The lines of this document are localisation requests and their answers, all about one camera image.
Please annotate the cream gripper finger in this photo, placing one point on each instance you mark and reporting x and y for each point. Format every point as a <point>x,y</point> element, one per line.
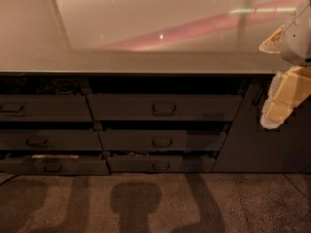
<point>272,43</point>
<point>287,91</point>

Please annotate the dark drawer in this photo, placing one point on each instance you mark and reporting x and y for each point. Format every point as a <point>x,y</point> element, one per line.
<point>49,140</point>
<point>161,164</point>
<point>162,140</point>
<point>44,108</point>
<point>164,107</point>
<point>63,165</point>

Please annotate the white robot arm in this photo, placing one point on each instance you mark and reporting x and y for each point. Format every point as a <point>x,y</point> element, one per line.
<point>296,38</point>

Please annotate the glossy counter top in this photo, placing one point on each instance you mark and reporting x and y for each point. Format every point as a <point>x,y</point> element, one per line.
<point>140,36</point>

